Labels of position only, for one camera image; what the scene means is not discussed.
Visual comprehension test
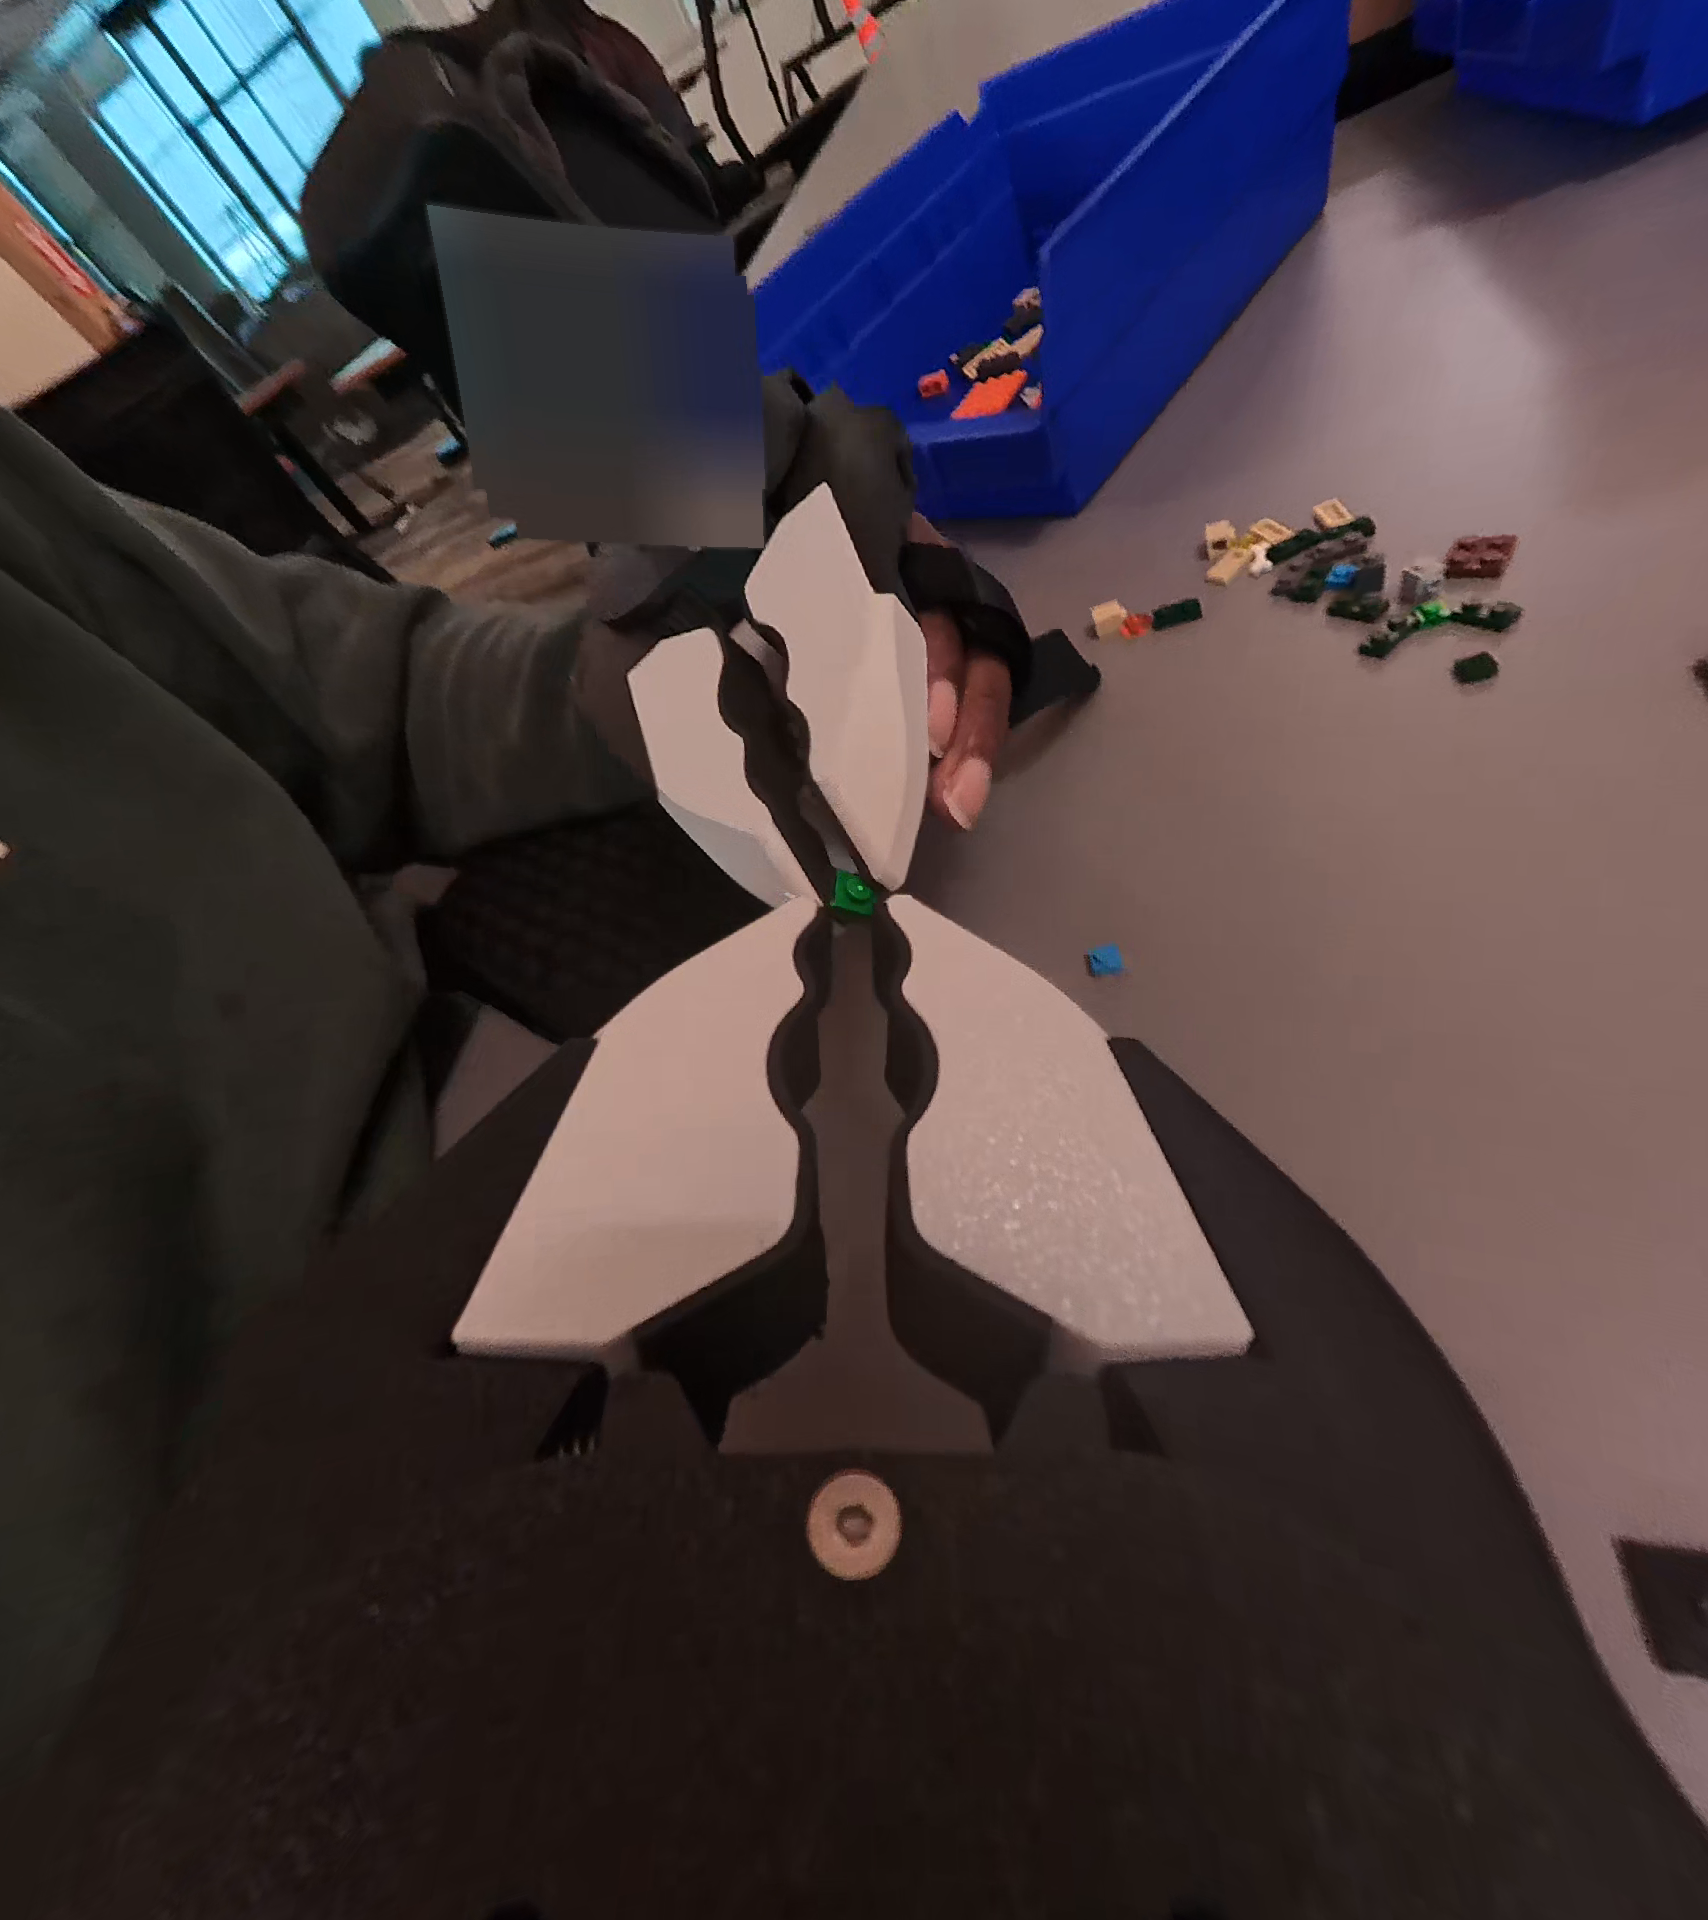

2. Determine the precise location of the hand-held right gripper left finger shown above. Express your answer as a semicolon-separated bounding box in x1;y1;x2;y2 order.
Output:
453;896;837;1363

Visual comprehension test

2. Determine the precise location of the black metal frame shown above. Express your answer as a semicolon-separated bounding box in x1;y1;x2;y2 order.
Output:
687;0;875;169

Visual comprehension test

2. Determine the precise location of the dark side table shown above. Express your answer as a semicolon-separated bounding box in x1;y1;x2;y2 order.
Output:
21;283;470;582

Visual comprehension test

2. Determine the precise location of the black textured pad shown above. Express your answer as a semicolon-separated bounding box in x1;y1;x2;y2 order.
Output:
430;805;814;1040

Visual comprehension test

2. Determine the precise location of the person's left forearm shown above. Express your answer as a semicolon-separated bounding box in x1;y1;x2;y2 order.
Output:
118;491;654;876

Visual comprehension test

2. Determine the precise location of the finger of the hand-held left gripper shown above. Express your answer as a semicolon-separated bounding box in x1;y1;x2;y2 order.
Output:
627;624;818;905
742;482;935;890

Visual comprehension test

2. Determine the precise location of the large window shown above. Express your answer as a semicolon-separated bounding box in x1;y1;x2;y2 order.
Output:
0;0;399;310

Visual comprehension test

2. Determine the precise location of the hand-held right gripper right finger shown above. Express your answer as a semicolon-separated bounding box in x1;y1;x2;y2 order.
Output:
872;894;1258;1363

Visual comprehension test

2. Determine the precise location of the large blue plastic bin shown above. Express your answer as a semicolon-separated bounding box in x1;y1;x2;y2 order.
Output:
752;0;1340;521

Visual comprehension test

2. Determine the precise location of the person's left hand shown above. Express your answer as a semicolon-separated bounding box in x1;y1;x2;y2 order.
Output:
919;514;1025;836

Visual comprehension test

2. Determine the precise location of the person's green sweatshirt torso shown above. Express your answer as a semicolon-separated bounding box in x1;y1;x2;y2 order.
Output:
0;343;616;1847

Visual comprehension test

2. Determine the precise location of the orange and tan brick cluster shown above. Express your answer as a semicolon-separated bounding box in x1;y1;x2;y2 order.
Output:
917;283;1048;424

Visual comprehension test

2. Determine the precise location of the pile of mixed toy bricks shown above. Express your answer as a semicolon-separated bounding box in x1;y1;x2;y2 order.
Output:
1087;494;1526;688

